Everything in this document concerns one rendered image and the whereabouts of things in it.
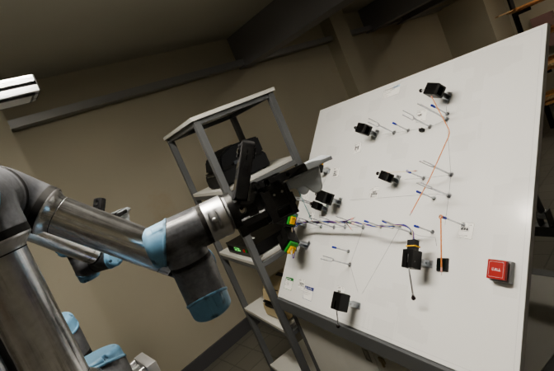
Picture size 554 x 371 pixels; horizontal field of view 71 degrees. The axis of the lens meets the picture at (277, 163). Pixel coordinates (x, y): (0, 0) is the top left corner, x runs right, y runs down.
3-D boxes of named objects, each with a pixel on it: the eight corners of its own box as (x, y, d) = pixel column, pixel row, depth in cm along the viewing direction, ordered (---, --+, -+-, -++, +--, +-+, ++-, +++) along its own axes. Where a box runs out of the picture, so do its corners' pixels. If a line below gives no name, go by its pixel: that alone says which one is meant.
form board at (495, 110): (280, 297, 195) (278, 296, 194) (322, 111, 219) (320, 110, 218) (522, 396, 91) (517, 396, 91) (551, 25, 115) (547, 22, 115)
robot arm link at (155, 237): (160, 267, 72) (141, 226, 71) (214, 241, 74) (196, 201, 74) (157, 280, 64) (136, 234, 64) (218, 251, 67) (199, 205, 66)
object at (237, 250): (254, 260, 201) (249, 248, 200) (229, 252, 232) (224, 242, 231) (302, 230, 217) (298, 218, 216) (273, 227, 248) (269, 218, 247)
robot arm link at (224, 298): (228, 289, 79) (207, 241, 77) (237, 310, 68) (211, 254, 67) (192, 307, 77) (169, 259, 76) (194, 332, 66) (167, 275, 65)
